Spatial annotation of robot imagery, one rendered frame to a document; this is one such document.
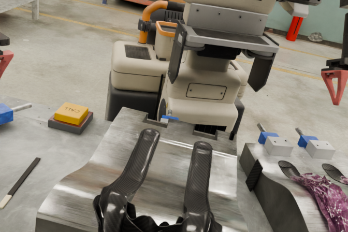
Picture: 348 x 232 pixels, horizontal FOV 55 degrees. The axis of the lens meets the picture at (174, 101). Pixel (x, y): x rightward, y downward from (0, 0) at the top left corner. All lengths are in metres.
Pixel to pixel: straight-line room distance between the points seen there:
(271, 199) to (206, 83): 0.45
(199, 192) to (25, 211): 0.29
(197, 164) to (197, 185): 0.05
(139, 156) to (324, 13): 5.69
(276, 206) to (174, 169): 0.20
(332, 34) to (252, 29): 5.35
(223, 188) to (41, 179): 0.34
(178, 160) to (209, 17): 0.43
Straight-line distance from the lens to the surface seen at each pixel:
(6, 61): 0.73
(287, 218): 0.65
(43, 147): 0.78
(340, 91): 0.79
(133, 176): 0.59
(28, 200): 0.66
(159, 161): 0.62
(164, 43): 1.27
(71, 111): 0.83
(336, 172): 0.85
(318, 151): 0.85
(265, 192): 0.72
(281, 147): 0.79
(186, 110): 1.01
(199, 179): 0.61
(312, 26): 6.19
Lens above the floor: 1.26
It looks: 27 degrees down
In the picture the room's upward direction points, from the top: 12 degrees clockwise
